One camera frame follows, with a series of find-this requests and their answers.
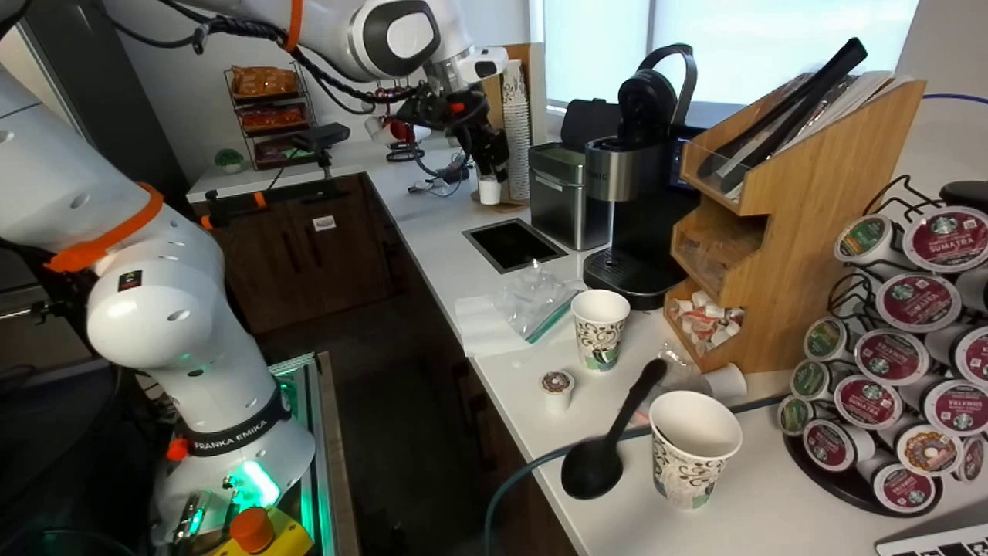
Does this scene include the brown lid coffee pod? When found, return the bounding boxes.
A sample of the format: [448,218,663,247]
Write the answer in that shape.
[541,367,579,415]

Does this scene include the white keyboard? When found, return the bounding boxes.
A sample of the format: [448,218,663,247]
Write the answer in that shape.
[873,520,988,556]

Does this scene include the metal robot stand frame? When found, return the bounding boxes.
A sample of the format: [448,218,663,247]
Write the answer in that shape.
[259,348,364,556]

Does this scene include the wire snack rack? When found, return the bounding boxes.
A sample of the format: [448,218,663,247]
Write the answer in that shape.
[223,62,314,171]

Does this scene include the dark grey tall panel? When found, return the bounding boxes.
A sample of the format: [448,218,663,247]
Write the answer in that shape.
[18,0,194,204]

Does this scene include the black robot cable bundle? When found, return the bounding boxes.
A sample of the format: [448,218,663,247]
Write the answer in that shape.
[102,0,489,118]

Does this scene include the red white mug stand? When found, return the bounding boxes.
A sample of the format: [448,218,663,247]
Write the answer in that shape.
[380,111,419,150]

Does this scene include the grey cable clutter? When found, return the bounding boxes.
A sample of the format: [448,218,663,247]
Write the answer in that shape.
[404,151,475,199]

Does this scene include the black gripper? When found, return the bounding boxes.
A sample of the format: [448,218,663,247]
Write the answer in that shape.
[415,88,511,186]

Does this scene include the black steel Keurig coffee maker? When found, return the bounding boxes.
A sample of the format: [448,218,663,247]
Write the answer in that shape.
[559,41,703,311]

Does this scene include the black tongs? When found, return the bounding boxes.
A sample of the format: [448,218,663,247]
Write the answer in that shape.
[706,39,872,192]

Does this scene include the black desktop device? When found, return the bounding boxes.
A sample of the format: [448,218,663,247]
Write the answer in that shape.
[290,121,356,172]

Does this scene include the small green object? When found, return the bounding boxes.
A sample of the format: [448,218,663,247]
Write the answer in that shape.
[211,147,248,178]

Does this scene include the clear plastic bag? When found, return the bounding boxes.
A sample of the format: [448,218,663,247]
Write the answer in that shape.
[492,261,583,345]

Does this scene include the red lid coffee pod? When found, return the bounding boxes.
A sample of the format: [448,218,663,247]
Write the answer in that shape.
[832,370,908,434]
[902,202,988,274]
[872,462,942,520]
[800,415,859,477]
[873,269,962,333]
[952,321,988,395]
[849,324,934,391]
[921,374,988,440]
[955,434,988,484]

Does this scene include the orange lid coffee pod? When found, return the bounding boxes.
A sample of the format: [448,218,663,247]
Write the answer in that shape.
[893,422,966,479]

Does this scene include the wooden condiment organizer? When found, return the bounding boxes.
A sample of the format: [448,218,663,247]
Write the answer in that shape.
[662,73,928,378]

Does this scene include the black wire pod carousel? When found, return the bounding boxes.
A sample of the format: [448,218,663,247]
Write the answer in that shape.
[776,172,988,520]

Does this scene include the green lid coffee pod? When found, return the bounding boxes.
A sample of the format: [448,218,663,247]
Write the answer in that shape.
[800,311,855,366]
[776,393,816,440]
[834,214,896,265]
[787,355,836,402]

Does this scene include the wooden cup dispenser stand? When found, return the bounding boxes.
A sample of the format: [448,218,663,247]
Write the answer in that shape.
[477,41,550,207]

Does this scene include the dark wood base cabinet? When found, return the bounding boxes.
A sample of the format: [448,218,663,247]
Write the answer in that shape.
[194,171,415,338]

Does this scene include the patterned paper cup stack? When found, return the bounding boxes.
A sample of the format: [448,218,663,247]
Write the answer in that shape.
[501,58,535,204]

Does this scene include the black plastic spoon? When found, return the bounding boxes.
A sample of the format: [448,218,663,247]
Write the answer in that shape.
[559,355,672,504]

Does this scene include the yellow orange emergency stop button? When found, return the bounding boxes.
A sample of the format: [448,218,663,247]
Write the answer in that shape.
[211,504,311,556]

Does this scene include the stainless steel lidded bin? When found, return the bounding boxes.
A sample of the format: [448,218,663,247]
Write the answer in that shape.
[525,139,612,254]

